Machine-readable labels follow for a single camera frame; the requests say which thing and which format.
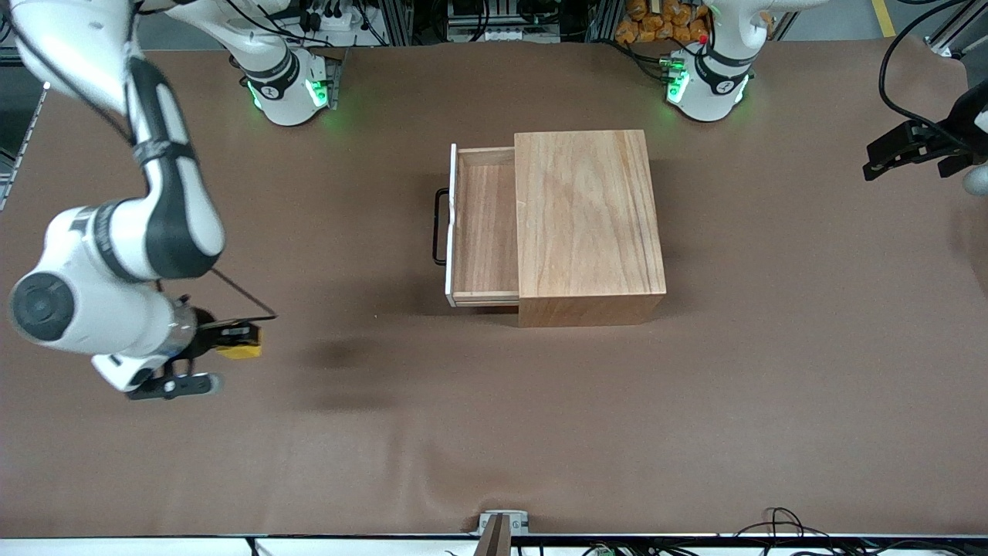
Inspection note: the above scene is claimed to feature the yellow block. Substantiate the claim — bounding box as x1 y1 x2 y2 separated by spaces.
217 325 262 361

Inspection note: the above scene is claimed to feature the wooden drawer with white front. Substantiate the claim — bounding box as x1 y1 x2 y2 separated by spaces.
445 143 520 308

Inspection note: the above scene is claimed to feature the brown table cover mat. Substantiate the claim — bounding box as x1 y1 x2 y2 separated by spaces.
0 39 988 538

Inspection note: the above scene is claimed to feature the orange lumpy objects pile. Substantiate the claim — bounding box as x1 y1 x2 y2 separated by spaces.
615 0 711 45

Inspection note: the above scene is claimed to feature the light wooden cabinet box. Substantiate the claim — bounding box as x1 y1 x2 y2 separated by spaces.
514 130 668 328

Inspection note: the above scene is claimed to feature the white power strip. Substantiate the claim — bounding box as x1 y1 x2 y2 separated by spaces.
297 0 354 32

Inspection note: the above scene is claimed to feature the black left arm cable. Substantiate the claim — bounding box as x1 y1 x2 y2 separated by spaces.
878 0 966 144

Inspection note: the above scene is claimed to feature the aluminium frame rail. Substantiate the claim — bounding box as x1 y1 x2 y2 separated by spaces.
922 0 988 59
0 46 51 213

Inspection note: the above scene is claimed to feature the brown camera post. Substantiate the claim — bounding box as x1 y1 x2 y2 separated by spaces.
473 515 512 556

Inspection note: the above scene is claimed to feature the grey clamp bracket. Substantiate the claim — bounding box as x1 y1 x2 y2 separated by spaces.
477 510 530 536

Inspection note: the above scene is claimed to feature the black looped cable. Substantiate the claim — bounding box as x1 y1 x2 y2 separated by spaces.
733 507 833 541

